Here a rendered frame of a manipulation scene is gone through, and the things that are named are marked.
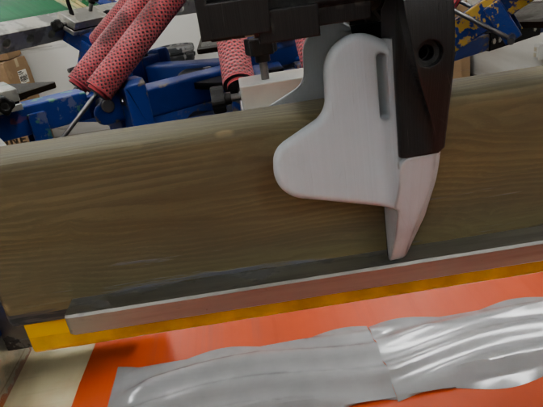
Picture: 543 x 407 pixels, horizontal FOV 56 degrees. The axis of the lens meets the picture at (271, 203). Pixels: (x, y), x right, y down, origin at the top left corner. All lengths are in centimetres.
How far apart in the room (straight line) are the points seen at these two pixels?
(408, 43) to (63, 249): 15
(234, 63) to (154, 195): 60
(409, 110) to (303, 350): 21
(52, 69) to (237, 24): 457
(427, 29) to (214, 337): 29
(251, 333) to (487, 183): 22
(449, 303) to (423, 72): 26
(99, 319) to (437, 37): 17
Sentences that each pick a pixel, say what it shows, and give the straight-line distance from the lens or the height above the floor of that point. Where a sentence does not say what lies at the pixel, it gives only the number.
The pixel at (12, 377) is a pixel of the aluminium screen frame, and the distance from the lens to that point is 42.
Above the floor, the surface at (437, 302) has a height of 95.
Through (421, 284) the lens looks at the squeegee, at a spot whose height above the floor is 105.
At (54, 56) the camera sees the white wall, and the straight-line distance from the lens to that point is 470.
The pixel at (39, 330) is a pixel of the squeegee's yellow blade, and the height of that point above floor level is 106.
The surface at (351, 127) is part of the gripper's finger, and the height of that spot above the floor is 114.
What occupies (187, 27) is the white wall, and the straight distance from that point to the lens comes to 448.
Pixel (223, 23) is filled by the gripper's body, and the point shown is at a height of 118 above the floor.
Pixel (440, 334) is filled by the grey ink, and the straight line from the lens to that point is 37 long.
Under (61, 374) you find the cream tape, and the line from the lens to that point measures 41.
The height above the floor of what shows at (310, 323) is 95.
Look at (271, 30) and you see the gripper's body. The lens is 17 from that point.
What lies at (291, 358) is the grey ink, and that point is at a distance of 35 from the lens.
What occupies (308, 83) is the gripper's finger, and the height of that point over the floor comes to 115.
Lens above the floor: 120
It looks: 25 degrees down
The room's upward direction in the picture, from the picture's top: 9 degrees counter-clockwise
